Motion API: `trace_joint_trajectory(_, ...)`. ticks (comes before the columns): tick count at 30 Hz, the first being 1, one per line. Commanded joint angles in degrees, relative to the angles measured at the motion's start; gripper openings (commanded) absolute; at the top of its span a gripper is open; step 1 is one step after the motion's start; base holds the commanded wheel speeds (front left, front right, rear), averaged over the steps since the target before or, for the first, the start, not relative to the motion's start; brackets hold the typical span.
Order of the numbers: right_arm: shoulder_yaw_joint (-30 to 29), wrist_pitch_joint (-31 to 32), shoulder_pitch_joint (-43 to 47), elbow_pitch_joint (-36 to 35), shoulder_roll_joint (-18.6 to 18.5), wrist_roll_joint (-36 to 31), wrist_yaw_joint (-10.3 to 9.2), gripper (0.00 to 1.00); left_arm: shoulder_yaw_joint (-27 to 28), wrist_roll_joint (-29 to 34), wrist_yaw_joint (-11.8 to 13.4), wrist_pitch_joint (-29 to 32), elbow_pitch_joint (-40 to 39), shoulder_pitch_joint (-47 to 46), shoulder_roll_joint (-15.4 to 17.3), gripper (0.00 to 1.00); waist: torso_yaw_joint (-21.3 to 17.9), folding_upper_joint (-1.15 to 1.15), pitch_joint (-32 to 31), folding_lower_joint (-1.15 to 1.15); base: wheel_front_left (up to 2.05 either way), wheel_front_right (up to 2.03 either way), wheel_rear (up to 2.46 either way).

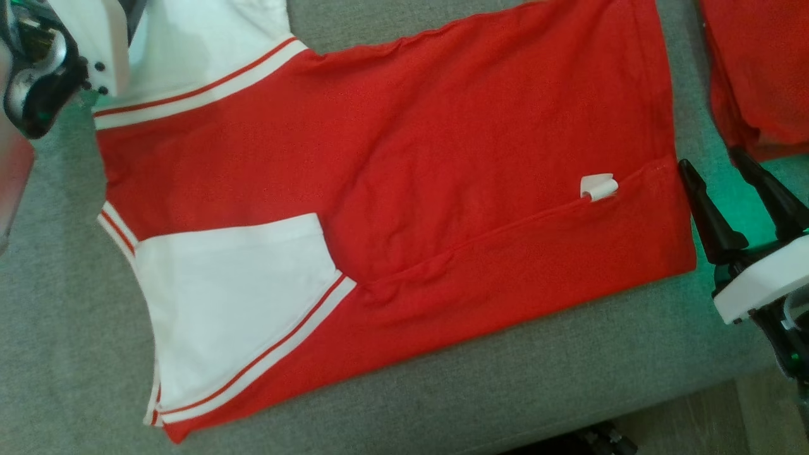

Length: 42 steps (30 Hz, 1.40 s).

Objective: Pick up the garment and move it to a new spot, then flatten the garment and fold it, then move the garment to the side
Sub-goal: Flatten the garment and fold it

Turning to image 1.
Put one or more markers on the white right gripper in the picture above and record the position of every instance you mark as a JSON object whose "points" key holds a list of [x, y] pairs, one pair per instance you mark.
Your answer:
{"points": [[771, 278]]}

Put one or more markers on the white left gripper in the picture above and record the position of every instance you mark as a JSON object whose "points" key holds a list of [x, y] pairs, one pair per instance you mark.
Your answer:
{"points": [[101, 44]]}

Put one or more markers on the red jersey with number print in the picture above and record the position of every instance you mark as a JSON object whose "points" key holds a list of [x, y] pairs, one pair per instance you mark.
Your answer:
{"points": [[758, 76]]}

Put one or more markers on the red shirt with white sleeves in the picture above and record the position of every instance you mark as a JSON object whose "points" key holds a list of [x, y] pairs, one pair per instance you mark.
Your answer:
{"points": [[442, 158]]}

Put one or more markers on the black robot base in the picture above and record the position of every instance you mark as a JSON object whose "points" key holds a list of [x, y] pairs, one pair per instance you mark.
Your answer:
{"points": [[594, 442]]}

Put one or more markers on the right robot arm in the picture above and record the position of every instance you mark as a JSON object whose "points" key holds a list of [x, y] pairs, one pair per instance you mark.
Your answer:
{"points": [[790, 347]]}

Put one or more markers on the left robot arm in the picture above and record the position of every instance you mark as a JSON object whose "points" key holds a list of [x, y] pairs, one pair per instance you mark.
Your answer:
{"points": [[38, 95]]}

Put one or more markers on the large grey sofa seat cushion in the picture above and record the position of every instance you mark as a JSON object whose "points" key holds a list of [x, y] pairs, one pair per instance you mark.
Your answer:
{"points": [[63, 347]]}

